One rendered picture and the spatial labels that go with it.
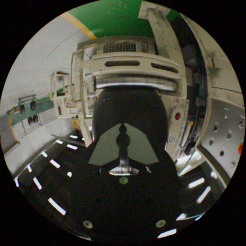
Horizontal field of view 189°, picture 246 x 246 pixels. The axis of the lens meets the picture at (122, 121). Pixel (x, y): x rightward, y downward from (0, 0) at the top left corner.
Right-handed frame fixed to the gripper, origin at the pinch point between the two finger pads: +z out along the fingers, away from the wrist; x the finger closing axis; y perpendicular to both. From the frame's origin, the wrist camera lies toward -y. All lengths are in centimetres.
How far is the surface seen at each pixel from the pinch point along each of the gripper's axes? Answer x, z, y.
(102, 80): -7.2, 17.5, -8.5
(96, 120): -8.7, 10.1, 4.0
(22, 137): -1083, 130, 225
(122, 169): -0.9, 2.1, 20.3
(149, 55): 10.3, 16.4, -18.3
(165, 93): 24.0, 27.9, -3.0
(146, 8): 25, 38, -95
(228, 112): 56, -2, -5
